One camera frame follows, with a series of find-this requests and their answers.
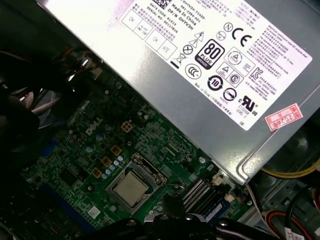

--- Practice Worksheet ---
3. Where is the yellow wire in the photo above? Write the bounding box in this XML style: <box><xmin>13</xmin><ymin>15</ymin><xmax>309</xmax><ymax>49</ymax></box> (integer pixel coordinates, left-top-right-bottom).
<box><xmin>264</xmin><ymin>159</ymin><xmax>320</xmax><ymax>181</ymax></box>

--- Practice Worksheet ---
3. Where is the blue RAM stick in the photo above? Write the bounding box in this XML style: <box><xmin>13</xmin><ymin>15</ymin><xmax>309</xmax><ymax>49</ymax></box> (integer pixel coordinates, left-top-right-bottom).
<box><xmin>203</xmin><ymin>194</ymin><xmax>227</xmax><ymax>223</ymax></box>

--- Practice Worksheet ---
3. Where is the green motherboard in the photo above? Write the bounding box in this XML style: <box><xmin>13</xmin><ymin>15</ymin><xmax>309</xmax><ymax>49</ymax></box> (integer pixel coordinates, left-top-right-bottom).
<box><xmin>19</xmin><ymin>74</ymin><xmax>251</xmax><ymax>240</ymax></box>

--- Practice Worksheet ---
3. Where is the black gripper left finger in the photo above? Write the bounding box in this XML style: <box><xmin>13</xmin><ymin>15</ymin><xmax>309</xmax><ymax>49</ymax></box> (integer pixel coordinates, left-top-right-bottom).
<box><xmin>99</xmin><ymin>191</ymin><xmax>177</xmax><ymax>240</ymax></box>

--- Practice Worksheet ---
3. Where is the silver CPU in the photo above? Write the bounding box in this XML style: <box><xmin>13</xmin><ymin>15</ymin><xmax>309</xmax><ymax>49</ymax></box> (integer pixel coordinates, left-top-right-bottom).
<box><xmin>111</xmin><ymin>171</ymin><xmax>154</xmax><ymax>209</ymax></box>

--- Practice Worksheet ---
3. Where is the black PC case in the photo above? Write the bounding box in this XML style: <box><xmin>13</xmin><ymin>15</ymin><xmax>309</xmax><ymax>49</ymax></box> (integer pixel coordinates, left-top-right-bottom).
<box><xmin>0</xmin><ymin>0</ymin><xmax>320</xmax><ymax>240</ymax></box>

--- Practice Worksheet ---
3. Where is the grey power supply unit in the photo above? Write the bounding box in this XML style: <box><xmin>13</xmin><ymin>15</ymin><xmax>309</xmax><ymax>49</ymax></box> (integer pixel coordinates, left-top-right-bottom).
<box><xmin>34</xmin><ymin>0</ymin><xmax>320</xmax><ymax>186</ymax></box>

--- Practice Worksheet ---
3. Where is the red white sticker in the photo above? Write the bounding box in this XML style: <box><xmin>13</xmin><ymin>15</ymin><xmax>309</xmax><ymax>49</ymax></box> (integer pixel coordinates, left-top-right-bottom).
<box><xmin>264</xmin><ymin>102</ymin><xmax>303</xmax><ymax>131</ymax></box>

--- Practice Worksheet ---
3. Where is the white power supply label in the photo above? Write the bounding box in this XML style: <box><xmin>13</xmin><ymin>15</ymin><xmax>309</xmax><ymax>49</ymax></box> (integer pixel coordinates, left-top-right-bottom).
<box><xmin>120</xmin><ymin>0</ymin><xmax>313</xmax><ymax>131</ymax></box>

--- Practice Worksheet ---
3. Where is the blue board connector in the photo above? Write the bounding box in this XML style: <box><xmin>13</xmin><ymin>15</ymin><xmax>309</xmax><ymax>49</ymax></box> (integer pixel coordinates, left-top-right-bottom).
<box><xmin>39</xmin><ymin>138</ymin><xmax>58</xmax><ymax>158</ymax></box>

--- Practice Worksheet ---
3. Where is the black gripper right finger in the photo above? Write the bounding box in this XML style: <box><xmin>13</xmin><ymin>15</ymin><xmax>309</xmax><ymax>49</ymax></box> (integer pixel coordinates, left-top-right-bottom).
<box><xmin>176</xmin><ymin>192</ymin><xmax>273</xmax><ymax>240</ymax></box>

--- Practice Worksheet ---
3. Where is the metal socket cover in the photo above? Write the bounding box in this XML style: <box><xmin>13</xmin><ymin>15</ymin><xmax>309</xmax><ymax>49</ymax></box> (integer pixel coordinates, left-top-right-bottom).
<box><xmin>105</xmin><ymin>152</ymin><xmax>168</xmax><ymax>210</ymax></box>

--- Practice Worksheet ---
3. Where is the black RAM slot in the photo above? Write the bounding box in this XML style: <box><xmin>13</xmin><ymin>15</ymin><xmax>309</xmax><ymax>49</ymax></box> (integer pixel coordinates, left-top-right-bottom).
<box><xmin>188</xmin><ymin>181</ymin><xmax>211</xmax><ymax>207</ymax></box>
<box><xmin>181</xmin><ymin>177</ymin><xmax>204</xmax><ymax>201</ymax></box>
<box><xmin>196</xmin><ymin>186</ymin><xmax>218</xmax><ymax>213</ymax></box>

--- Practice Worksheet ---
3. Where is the blue expansion slot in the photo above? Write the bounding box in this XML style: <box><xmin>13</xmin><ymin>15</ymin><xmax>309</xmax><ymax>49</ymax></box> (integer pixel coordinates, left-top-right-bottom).
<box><xmin>39</xmin><ymin>183</ymin><xmax>100</xmax><ymax>232</ymax></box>

